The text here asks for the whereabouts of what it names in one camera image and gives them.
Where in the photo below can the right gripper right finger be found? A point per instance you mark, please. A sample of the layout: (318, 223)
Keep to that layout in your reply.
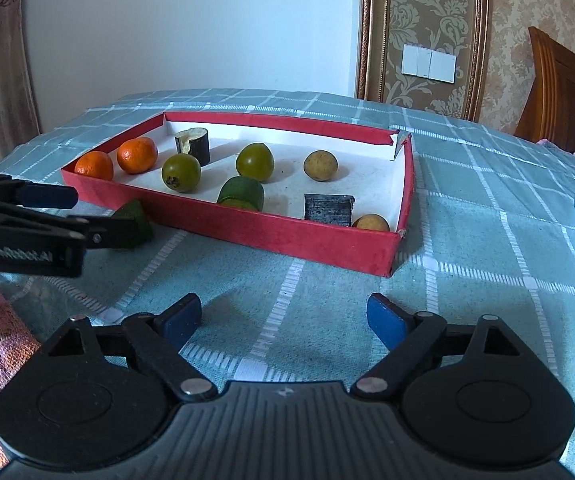
(411, 341)

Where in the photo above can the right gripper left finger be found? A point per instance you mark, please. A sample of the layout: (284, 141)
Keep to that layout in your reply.
(157, 341)

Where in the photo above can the orange tangerine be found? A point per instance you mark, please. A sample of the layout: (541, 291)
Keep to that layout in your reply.
(95, 164)
(137, 155)

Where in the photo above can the brown longan fruit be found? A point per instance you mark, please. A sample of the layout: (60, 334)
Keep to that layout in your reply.
(320, 166)
(372, 222)

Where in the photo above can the dark sugarcane piece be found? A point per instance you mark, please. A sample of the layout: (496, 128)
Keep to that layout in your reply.
(195, 142)
(329, 208)

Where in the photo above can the green round tomato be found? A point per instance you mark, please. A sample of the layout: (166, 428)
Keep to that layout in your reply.
(256, 162)
(181, 173)

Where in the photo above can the green cucumber piece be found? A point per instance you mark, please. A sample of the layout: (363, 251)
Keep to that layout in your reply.
(242, 192)
(133, 222)

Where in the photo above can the green plaid bed sheet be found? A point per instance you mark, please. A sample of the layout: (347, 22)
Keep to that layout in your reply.
(491, 230)

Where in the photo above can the red shallow cardboard box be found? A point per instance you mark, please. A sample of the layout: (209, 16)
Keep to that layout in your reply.
(322, 191)

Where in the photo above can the wooden headboard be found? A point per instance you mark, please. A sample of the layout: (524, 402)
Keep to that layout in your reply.
(549, 113)

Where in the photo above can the white wall switch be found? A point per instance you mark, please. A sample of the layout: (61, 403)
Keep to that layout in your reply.
(429, 64)

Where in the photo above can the gold ornate wall frame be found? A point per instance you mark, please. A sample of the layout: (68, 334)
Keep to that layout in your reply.
(457, 27)

